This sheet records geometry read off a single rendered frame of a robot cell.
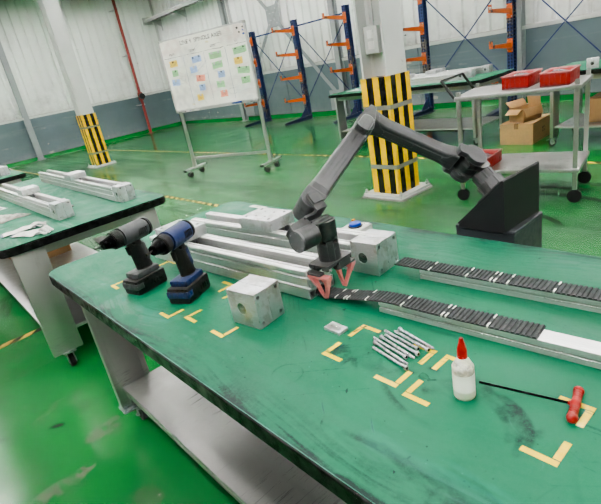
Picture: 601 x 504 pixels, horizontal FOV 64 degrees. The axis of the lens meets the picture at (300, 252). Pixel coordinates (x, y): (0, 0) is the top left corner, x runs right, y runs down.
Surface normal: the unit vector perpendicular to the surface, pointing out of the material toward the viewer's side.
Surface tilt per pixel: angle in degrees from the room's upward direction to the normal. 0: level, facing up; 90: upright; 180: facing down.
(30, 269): 90
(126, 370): 90
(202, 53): 90
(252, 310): 90
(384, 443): 0
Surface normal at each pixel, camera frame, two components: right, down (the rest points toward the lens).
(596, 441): -0.18, -0.91
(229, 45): -0.46, 0.40
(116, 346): 0.66, 0.16
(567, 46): -0.73, 0.37
